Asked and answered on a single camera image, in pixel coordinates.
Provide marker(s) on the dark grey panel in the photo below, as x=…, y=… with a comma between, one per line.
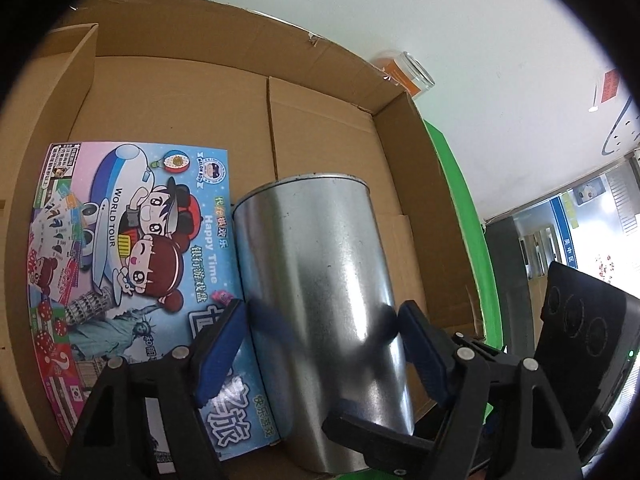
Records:
x=510, y=280

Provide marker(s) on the colourful cartoon board game box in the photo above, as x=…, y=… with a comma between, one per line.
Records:
x=125, y=240

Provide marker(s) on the silver metal can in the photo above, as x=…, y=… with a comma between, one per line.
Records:
x=310, y=270

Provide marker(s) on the brown cardboard box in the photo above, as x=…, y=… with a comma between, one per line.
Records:
x=200, y=100

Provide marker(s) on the glass door with stickers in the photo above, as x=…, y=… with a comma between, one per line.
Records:
x=600, y=220

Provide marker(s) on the glass jar with orange contents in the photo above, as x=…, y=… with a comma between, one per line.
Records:
x=407, y=77

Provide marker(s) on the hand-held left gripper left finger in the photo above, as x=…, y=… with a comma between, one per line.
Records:
x=220, y=355

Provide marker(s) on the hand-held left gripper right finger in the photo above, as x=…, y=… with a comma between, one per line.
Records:
x=420, y=350

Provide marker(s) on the red wall sign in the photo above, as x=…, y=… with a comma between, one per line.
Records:
x=608, y=86

